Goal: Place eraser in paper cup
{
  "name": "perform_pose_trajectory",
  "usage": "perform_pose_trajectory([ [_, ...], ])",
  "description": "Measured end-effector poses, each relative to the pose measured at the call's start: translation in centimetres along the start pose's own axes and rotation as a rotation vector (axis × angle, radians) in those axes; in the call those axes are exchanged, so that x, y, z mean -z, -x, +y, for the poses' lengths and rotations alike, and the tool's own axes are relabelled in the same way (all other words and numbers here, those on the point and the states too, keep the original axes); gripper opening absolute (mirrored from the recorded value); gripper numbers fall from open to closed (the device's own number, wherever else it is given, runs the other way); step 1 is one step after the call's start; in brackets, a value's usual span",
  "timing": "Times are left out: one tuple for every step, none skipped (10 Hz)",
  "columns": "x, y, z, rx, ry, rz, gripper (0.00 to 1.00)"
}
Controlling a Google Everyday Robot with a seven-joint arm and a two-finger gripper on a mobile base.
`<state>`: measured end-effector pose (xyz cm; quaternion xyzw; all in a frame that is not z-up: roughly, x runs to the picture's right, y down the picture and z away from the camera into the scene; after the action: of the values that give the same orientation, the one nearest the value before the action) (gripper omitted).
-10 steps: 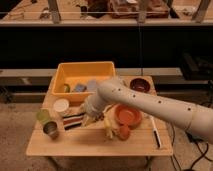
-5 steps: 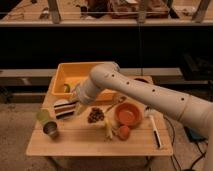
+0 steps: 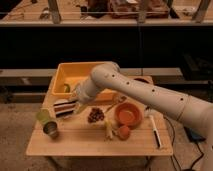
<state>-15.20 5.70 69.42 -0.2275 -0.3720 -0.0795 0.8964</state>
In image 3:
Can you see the striped brown eraser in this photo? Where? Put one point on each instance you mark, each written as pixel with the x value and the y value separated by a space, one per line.
pixel 64 108

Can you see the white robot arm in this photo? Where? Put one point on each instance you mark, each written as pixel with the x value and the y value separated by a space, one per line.
pixel 192 112

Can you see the white paper cup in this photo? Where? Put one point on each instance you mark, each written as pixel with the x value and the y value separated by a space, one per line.
pixel 60 101

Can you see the green plastic cup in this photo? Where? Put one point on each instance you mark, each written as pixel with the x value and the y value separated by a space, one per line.
pixel 43 116

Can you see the metal cup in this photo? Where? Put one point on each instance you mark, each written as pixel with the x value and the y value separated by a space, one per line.
pixel 51 129

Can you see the wooden spoon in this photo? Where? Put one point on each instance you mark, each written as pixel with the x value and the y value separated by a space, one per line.
pixel 117 101

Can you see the bunch of dark grapes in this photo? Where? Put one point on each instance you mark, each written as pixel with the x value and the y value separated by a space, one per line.
pixel 96 115

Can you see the dark brown bowl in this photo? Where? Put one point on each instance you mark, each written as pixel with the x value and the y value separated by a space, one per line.
pixel 141 80

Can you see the orange bowl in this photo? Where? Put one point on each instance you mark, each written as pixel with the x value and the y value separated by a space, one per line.
pixel 128 114

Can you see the yellow banana toy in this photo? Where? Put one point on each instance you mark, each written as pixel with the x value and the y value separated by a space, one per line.
pixel 109 129

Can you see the green yellow item in bin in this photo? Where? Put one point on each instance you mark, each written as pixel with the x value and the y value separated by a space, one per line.
pixel 67 88

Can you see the yellow plastic bin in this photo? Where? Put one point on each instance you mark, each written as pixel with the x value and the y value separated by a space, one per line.
pixel 73 74

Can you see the wooden table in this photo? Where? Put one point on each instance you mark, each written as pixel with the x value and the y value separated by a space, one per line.
pixel 79 138

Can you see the small orange fruit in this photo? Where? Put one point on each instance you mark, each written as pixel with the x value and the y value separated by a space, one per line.
pixel 123 132

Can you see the black power box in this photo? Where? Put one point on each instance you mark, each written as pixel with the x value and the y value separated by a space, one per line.
pixel 192 136

